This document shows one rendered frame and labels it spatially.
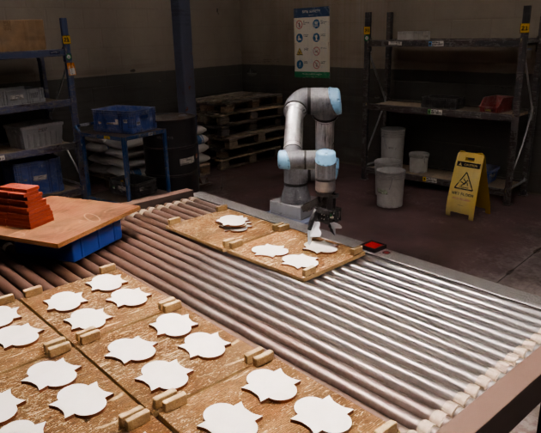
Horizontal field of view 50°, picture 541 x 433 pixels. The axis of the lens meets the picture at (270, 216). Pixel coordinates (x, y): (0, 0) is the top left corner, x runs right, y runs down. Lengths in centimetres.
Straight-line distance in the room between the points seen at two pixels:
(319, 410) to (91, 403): 52
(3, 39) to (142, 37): 215
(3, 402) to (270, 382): 62
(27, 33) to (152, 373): 517
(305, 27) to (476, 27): 236
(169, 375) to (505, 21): 584
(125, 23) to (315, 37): 243
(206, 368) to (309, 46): 688
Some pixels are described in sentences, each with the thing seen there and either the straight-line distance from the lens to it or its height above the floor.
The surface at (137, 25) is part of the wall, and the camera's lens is 784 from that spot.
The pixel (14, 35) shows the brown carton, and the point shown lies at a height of 174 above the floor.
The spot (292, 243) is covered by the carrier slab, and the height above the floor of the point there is 94.
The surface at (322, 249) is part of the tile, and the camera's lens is 225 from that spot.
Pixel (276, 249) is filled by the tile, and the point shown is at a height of 94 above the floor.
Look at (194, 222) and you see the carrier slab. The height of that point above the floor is 94.
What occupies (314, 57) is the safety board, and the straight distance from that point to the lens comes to 808.
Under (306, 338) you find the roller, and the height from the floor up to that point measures 92.
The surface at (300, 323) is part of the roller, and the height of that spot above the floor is 91.
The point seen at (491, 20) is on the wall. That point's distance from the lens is 686.
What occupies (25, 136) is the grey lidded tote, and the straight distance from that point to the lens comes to 639.
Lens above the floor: 176
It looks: 18 degrees down
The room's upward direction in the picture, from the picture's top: 1 degrees counter-clockwise
